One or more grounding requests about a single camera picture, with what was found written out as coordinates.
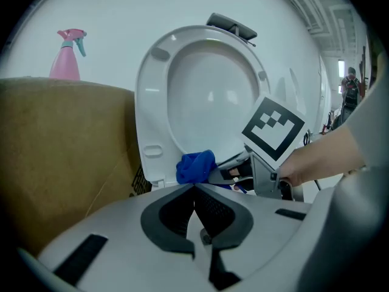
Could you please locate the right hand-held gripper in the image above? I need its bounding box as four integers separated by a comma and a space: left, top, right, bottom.
209, 96, 306, 200

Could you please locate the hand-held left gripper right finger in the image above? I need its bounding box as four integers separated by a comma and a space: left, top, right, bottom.
194, 183, 314, 291

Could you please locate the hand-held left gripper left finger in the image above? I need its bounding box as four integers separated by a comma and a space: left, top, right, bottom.
38, 183, 213, 292

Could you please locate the blue cloth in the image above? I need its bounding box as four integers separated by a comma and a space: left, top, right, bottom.
176, 149, 217, 185

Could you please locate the person's right forearm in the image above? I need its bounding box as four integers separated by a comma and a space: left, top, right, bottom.
278, 123, 367, 188

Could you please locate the white toilet lid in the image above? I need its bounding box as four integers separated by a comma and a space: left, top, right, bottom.
166, 39, 261, 164

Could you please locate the person's right hand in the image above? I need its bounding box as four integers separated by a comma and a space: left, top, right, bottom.
228, 164, 255, 192

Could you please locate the brown cardboard box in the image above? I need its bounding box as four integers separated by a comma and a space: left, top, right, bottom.
0, 77, 153, 257

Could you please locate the pink spray bottle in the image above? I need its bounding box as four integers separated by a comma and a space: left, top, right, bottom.
49, 28, 88, 81

